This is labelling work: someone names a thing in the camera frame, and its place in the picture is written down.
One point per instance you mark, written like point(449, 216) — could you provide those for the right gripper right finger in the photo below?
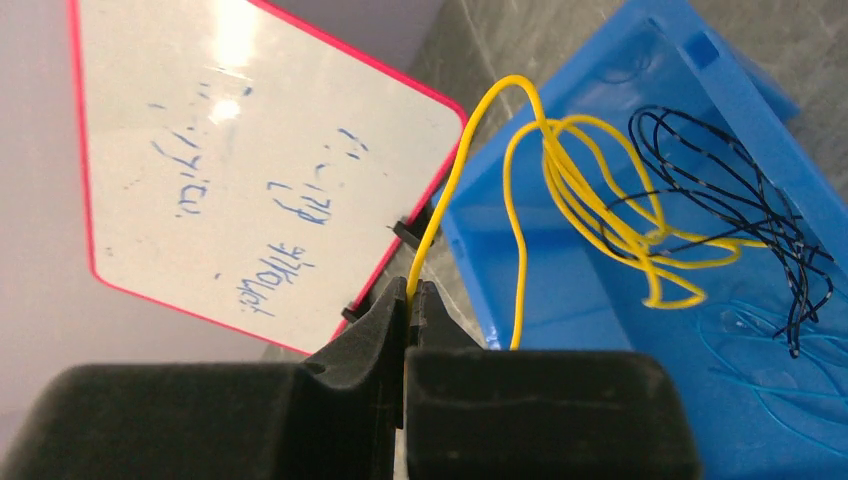
point(486, 414)

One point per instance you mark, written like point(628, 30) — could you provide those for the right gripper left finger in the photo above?
point(332, 415)

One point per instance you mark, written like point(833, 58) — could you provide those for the red framed whiteboard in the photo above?
point(245, 168)

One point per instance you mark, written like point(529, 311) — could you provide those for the blue plastic bin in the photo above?
point(660, 204)

